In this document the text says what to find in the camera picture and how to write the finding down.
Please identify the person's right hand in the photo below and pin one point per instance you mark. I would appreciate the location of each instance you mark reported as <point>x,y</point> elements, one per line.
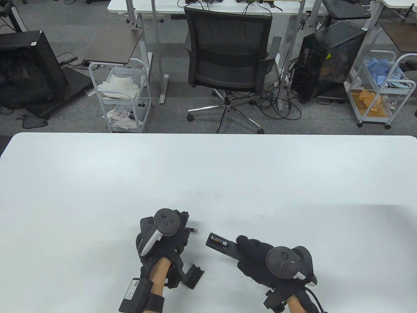
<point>254,257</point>

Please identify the person's left hand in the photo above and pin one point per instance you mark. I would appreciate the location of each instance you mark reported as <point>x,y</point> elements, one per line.
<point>172,243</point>

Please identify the black and white controller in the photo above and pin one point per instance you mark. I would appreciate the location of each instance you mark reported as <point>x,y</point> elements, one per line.
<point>281,262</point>
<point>166,221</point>

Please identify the black remote control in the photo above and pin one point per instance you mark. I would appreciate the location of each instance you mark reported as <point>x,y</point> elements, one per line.
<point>232,250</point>

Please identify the black battery cover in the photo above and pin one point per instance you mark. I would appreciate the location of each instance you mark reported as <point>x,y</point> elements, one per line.
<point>194,277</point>

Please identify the person's left forearm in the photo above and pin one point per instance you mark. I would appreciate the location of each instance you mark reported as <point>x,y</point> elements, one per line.
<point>159,274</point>

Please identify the person's right forearm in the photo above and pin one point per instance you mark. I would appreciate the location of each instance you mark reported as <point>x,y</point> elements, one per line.
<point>294,305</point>

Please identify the scattered printed paper sheets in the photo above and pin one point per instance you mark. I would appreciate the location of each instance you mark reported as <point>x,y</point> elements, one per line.
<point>122,122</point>

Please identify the white cart with papers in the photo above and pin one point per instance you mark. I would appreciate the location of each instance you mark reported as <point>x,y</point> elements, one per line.
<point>145,109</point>

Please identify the white cart with cloths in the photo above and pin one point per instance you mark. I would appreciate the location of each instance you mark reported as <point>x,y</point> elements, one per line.
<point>355,107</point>

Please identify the black flat floor piece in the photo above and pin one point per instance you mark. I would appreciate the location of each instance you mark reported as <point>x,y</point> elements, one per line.
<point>31,122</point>

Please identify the orange cloth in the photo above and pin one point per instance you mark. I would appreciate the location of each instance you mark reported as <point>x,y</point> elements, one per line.
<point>369,97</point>

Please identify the black mesh office chair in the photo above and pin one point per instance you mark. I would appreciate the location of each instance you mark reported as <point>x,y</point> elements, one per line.
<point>228,49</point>

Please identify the brown side table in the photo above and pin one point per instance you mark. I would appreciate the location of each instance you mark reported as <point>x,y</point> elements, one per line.
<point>404,36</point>
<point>114,45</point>

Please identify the black computer tower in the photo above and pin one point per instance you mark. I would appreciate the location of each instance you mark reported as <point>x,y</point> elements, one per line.
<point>335,55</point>

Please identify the blue cloth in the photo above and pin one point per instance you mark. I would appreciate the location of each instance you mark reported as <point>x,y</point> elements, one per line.
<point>381,73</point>

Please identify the white office desk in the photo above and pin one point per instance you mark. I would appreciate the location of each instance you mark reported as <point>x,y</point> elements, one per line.
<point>146,6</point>

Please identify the black small table top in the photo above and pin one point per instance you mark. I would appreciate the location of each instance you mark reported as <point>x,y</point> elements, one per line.
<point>345,9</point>

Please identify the black right wrist camera unit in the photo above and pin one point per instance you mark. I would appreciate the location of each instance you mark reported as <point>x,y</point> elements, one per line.
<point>275,300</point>

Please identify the black wrist camera unit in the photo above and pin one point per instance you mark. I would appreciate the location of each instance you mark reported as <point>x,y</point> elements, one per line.
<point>135,295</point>
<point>275,300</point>

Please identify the black left wrist camera unit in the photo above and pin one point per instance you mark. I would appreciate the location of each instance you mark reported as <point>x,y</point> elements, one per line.
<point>135,295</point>

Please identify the silver aluminium post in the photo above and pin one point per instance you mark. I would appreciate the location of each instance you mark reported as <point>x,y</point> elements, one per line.
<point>159,58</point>
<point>291,49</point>

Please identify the black floor base plate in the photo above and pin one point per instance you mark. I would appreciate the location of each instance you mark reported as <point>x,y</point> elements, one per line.
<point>76,81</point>

